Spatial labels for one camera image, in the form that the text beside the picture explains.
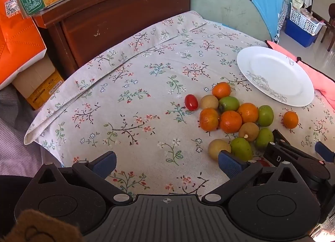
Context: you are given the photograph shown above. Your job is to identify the white plate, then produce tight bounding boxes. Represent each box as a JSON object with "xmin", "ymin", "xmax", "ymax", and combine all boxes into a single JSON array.
[{"xmin": 237, "ymin": 46, "xmax": 315, "ymax": 107}]

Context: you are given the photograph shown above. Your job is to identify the brown longan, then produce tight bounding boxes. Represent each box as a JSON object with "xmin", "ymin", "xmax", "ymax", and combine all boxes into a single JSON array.
[
  {"xmin": 238, "ymin": 122, "xmax": 260, "ymax": 142},
  {"xmin": 200, "ymin": 95, "xmax": 219, "ymax": 110},
  {"xmin": 208, "ymin": 139, "xmax": 232, "ymax": 161}
]

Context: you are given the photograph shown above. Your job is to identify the wooden chair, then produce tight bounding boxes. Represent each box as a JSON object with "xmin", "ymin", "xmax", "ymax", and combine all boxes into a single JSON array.
[{"xmin": 320, "ymin": 3, "xmax": 335, "ymax": 52}]

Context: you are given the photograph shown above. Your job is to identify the grey checked cloth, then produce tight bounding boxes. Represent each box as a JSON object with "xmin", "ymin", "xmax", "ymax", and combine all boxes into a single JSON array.
[{"xmin": 0, "ymin": 84, "xmax": 63, "ymax": 178}]

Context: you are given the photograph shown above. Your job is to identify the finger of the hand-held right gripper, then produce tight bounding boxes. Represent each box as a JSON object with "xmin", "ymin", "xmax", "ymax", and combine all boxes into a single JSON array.
[
  {"xmin": 315, "ymin": 141, "xmax": 335, "ymax": 164},
  {"xmin": 266, "ymin": 129, "xmax": 312, "ymax": 163}
]

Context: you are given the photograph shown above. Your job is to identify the white plastic basket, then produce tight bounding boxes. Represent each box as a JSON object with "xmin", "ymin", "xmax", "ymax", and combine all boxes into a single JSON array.
[{"xmin": 289, "ymin": 2, "xmax": 326, "ymax": 35}]

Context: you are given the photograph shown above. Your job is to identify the brown fuzzy cover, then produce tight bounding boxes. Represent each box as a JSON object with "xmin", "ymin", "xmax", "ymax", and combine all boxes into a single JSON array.
[{"xmin": 5, "ymin": 209, "xmax": 83, "ymax": 242}]

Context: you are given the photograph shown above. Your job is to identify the blue printed cloth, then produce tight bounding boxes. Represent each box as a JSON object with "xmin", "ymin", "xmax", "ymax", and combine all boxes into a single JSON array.
[{"xmin": 167, "ymin": 0, "xmax": 285, "ymax": 39}]

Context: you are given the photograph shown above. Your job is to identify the pink towel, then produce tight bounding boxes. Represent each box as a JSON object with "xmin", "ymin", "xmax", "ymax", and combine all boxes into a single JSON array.
[{"xmin": 265, "ymin": 40, "xmax": 335, "ymax": 102}]

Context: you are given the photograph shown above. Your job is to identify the orange paper bag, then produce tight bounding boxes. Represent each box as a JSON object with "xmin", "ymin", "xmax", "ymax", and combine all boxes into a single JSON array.
[{"xmin": 0, "ymin": 0, "xmax": 47, "ymax": 87}]

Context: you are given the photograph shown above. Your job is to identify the brown cardboard box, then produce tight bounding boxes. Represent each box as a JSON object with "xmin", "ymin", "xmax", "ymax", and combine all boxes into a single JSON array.
[{"xmin": 12, "ymin": 55, "xmax": 64, "ymax": 111}]

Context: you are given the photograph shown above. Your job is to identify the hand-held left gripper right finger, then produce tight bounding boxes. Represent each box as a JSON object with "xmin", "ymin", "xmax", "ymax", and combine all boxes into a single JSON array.
[{"xmin": 201, "ymin": 151, "xmax": 307, "ymax": 205}]

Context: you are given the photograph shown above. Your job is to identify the small mandarin orange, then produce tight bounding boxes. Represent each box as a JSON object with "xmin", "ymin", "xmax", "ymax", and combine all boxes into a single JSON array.
[
  {"xmin": 237, "ymin": 103, "xmax": 259, "ymax": 124},
  {"xmin": 212, "ymin": 82, "xmax": 232, "ymax": 99},
  {"xmin": 283, "ymin": 111, "xmax": 299, "ymax": 129},
  {"xmin": 219, "ymin": 110, "xmax": 243, "ymax": 134},
  {"xmin": 199, "ymin": 108, "xmax": 220, "ymax": 131}
]

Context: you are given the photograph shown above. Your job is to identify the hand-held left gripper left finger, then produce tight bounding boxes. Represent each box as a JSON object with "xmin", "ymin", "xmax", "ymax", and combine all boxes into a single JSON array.
[{"xmin": 34, "ymin": 151, "xmax": 133, "ymax": 205}]

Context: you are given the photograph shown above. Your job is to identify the houndstooth sofa cover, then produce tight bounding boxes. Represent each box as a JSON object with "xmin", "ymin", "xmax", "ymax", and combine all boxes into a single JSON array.
[{"xmin": 276, "ymin": 0, "xmax": 290, "ymax": 45}]

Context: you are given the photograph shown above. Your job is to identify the blue plastic bin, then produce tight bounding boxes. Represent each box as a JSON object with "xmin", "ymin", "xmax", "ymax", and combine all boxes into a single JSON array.
[{"xmin": 284, "ymin": 18, "xmax": 319, "ymax": 48}]

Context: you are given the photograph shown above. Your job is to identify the green jujube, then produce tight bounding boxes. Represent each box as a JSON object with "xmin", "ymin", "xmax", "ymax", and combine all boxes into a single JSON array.
[
  {"xmin": 230, "ymin": 137, "xmax": 253, "ymax": 162},
  {"xmin": 218, "ymin": 96, "xmax": 240, "ymax": 113},
  {"xmin": 255, "ymin": 127, "xmax": 274, "ymax": 149},
  {"xmin": 258, "ymin": 105, "xmax": 274, "ymax": 127}
]

